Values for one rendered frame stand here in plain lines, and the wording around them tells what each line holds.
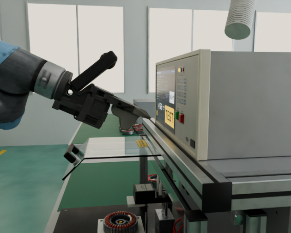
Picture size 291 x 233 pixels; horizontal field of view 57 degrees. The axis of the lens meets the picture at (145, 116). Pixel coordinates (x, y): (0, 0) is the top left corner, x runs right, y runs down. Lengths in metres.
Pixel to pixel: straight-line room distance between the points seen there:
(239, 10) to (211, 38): 3.87
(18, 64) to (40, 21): 4.92
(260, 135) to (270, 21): 5.85
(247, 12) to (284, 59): 1.35
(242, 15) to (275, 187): 1.51
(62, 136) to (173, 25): 3.05
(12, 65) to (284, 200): 0.55
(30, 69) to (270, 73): 0.47
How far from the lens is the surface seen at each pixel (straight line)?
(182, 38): 5.56
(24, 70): 0.60
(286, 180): 0.47
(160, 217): 0.93
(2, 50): 0.62
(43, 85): 0.59
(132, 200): 0.90
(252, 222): 0.49
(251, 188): 0.45
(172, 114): 0.69
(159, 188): 0.89
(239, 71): 0.53
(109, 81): 5.29
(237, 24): 1.85
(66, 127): 5.44
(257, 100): 0.55
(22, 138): 5.65
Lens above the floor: 1.27
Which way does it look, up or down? 8 degrees down
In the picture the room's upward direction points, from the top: straight up
